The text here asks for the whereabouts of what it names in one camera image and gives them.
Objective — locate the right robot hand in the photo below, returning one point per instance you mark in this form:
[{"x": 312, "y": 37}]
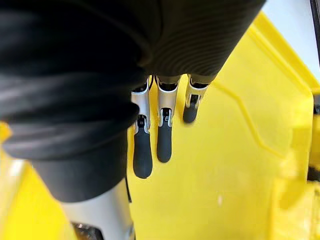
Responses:
[{"x": 75, "y": 75}]

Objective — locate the grey trash can yellow lid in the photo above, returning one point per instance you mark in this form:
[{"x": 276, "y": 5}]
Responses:
[{"x": 225, "y": 175}]

